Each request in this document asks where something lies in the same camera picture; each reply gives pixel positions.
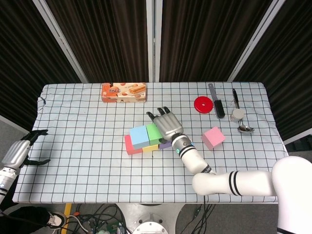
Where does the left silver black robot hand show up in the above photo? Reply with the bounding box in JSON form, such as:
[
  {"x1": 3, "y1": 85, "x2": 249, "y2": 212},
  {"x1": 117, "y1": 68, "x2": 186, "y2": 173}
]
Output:
[{"x1": 1, "y1": 129, "x2": 51, "y2": 171}]

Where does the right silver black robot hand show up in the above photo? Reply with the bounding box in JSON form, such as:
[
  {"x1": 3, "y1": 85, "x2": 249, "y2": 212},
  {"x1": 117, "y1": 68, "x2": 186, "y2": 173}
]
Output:
[{"x1": 146, "y1": 106, "x2": 184, "y2": 144}]

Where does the green foam cube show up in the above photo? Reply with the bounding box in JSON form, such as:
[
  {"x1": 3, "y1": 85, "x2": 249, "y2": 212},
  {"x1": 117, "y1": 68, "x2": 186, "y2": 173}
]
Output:
[{"x1": 146, "y1": 123, "x2": 163, "y2": 146}]

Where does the purple foam cube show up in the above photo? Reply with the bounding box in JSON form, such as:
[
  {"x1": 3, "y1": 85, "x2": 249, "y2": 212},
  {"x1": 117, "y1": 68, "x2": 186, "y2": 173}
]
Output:
[{"x1": 158, "y1": 140, "x2": 173, "y2": 150}]

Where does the yellow foam cube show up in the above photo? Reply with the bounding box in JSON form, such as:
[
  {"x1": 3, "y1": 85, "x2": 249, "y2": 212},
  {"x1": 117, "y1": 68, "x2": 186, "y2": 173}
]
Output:
[{"x1": 142, "y1": 144, "x2": 159, "y2": 153}]

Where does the light blue foam cube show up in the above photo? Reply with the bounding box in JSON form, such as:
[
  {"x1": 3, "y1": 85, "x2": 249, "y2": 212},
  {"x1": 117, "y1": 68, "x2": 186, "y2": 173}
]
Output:
[{"x1": 129, "y1": 126, "x2": 150, "y2": 150}]

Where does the red foam cube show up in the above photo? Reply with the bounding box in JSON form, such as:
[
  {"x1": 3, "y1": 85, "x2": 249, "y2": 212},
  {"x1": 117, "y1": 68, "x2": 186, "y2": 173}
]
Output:
[{"x1": 124, "y1": 135, "x2": 144, "y2": 156}]

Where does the pink foam cube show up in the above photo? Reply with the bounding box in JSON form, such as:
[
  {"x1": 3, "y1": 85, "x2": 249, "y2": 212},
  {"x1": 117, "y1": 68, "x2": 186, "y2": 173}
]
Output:
[{"x1": 201, "y1": 126, "x2": 226, "y2": 150}]

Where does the red round disc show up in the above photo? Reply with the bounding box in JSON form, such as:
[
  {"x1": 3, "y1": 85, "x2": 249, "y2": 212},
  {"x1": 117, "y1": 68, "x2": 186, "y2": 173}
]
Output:
[{"x1": 194, "y1": 96, "x2": 214, "y2": 114}]

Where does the orange wafer snack box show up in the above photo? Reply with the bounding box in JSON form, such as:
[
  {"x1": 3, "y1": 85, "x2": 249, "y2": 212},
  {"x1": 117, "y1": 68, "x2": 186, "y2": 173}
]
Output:
[{"x1": 101, "y1": 82, "x2": 148, "y2": 103}]

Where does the black trouser leg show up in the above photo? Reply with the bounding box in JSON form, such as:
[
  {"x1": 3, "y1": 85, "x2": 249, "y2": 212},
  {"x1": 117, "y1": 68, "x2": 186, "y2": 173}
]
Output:
[{"x1": 0, "y1": 206, "x2": 51, "y2": 234}]

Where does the small white jar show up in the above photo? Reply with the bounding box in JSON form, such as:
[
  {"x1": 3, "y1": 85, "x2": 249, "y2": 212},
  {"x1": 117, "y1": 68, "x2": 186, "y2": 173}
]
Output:
[{"x1": 230, "y1": 108, "x2": 245, "y2": 123}]

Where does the black pen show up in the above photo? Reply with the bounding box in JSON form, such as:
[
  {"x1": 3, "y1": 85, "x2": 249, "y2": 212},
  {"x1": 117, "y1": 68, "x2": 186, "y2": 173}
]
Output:
[{"x1": 232, "y1": 88, "x2": 240, "y2": 109}]

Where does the white black-checked tablecloth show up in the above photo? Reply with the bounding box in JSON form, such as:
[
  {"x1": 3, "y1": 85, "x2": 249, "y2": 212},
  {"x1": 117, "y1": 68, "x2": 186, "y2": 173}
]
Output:
[{"x1": 12, "y1": 81, "x2": 293, "y2": 204}]

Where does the metal spoon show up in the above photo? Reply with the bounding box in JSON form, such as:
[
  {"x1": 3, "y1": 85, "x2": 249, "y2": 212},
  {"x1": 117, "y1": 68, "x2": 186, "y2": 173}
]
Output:
[{"x1": 237, "y1": 119, "x2": 255, "y2": 134}]

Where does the black and white sneaker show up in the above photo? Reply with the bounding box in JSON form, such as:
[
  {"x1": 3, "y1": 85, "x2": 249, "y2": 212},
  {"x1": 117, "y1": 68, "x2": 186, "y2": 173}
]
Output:
[{"x1": 47, "y1": 211, "x2": 66, "y2": 229}]

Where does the dark pleated curtain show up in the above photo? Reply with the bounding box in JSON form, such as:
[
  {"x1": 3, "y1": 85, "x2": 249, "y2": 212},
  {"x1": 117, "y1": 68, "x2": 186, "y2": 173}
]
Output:
[
  {"x1": 233, "y1": 0, "x2": 312, "y2": 138},
  {"x1": 159, "y1": 0, "x2": 273, "y2": 83},
  {"x1": 45, "y1": 0, "x2": 150, "y2": 83},
  {"x1": 0, "y1": 0, "x2": 82, "y2": 132}
]

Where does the white frame post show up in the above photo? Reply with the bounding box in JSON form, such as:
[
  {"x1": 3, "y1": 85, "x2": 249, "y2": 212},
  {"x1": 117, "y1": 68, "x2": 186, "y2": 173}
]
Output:
[
  {"x1": 227, "y1": 0, "x2": 286, "y2": 82},
  {"x1": 32, "y1": 0, "x2": 89, "y2": 83},
  {"x1": 145, "y1": 0, "x2": 163, "y2": 83}
]

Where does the white floor cable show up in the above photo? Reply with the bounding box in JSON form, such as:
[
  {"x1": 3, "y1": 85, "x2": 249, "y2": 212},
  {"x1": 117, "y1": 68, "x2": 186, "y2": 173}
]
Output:
[{"x1": 60, "y1": 215, "x2": 90, "y2": 232}]

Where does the black cable with inline box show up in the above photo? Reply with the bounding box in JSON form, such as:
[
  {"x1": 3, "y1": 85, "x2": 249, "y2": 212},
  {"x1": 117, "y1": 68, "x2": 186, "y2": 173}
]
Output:
[{"x1": 179, "y1": 204, "x2": 217, "y2": 234}]

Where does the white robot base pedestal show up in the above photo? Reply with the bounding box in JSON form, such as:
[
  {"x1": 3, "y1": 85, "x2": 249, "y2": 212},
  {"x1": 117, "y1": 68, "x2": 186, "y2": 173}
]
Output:
[{"x1": 116, "y1": 203, "x2": 186, "y2": 234}]

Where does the black floor cable tangle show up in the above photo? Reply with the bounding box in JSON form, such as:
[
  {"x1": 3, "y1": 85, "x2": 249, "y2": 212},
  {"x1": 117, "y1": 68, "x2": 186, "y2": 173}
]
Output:
[{"x1": 73, "y1": 204, "x2": 127, "y2": 234}]

